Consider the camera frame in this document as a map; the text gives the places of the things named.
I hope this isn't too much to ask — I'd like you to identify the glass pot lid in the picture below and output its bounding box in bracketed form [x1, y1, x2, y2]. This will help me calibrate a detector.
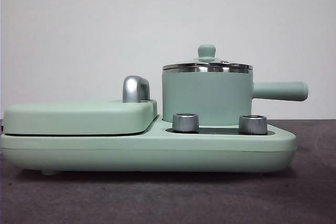
[162, 45, 254, 74]

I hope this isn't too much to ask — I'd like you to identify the silver control knob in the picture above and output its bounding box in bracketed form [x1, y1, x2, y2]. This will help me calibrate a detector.
[172, 113, 200, 133]
[238, 114, 268, 134]

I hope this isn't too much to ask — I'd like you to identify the green breakfast maker base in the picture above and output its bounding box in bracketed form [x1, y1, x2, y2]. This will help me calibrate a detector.
[0, 114, 298, 176]

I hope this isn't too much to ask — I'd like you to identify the green pot with handle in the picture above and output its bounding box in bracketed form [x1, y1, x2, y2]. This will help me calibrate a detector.
[162, 63, 309, 127]

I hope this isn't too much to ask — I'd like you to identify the green grill lid, silver handle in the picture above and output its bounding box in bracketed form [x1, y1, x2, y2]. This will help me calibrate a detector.
[3, 76, 159, 136]

